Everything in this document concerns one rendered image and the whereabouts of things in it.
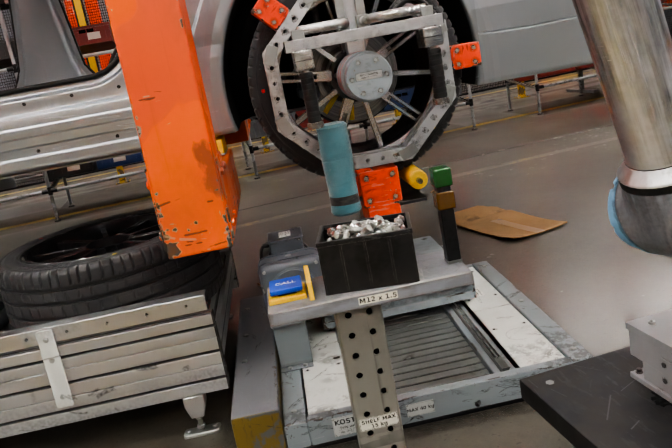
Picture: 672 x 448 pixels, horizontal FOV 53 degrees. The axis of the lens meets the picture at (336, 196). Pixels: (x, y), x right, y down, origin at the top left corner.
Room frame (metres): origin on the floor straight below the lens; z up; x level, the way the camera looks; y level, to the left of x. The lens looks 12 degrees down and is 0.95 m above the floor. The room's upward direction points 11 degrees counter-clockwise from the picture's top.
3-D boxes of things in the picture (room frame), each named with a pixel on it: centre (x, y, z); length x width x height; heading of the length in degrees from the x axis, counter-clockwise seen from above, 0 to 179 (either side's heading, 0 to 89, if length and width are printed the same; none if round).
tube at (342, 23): (1.87, -0.04, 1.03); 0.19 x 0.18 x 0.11; 4
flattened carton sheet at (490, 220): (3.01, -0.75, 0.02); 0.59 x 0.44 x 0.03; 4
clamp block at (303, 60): (1.78, 0.02, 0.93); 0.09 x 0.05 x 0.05; 4
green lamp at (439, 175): (1.39, -0.23, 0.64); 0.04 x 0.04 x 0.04; 4
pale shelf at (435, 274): (1.37, -0.03, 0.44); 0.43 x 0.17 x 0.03; 94
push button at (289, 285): (1.36, 0.14, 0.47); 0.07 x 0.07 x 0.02; 4
